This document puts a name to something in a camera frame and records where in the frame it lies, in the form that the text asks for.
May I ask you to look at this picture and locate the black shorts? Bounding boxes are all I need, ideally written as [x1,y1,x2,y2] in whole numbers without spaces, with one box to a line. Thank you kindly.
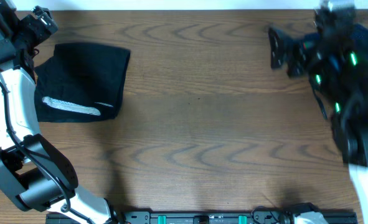
[34,42,131,123]

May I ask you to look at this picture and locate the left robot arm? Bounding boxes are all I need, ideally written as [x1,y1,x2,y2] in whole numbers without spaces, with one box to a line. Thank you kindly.
[0,1,125,223]

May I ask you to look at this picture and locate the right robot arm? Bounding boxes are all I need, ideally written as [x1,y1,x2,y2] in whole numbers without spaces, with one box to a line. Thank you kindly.
[268,24,368,223]

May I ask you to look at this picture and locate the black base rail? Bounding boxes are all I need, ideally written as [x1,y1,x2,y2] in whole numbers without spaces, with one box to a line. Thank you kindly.
[45,210,358,224]

